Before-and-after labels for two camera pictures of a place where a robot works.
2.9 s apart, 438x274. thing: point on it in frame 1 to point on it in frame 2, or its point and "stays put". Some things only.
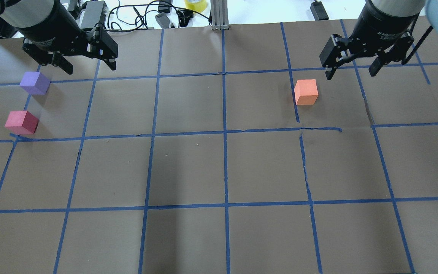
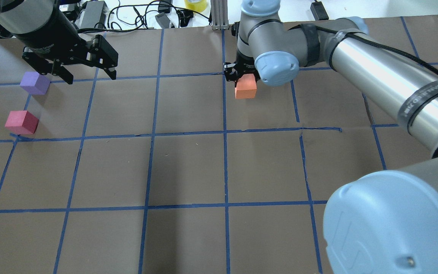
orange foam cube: (306, 91) to (246, 87)
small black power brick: (319, 11) stays put
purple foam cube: (35, 82) stays put
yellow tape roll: (198, 5) stays put
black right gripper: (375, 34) to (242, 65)
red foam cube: (21, 122) stays put
